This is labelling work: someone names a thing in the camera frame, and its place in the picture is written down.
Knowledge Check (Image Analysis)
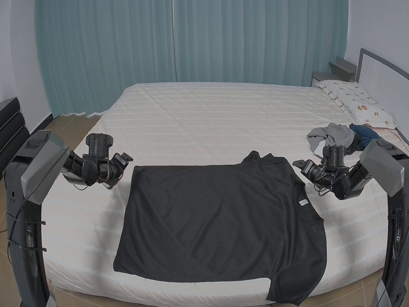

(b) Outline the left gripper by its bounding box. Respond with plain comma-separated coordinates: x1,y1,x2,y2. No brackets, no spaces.
103,153,134,189

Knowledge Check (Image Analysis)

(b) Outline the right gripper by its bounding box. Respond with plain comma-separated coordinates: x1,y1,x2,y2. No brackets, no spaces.
293,159,323,183

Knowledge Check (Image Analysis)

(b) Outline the black T-shirt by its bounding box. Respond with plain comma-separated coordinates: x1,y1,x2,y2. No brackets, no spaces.
113,151,328,306

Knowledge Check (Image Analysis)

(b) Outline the bed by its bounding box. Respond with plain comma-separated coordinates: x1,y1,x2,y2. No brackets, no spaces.
40,48,409,304

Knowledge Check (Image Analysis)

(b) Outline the grey garment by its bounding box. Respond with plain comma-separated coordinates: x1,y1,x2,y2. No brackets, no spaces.
307,122,354,154

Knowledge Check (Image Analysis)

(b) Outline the black garment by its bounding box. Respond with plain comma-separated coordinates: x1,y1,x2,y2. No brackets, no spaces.
345,135,365,156

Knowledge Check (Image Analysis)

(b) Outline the dark blue garment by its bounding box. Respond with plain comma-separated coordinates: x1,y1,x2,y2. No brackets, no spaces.
349,123,384,148

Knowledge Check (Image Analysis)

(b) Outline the white printed pillow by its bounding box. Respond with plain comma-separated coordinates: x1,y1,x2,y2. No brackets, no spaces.
315,79,397,129

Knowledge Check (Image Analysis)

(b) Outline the grey bedside table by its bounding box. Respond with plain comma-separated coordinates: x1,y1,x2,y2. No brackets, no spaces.
311,56,357,87

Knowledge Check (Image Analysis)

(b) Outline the black chest of drawers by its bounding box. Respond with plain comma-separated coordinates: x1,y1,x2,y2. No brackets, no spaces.
0,97,31,162

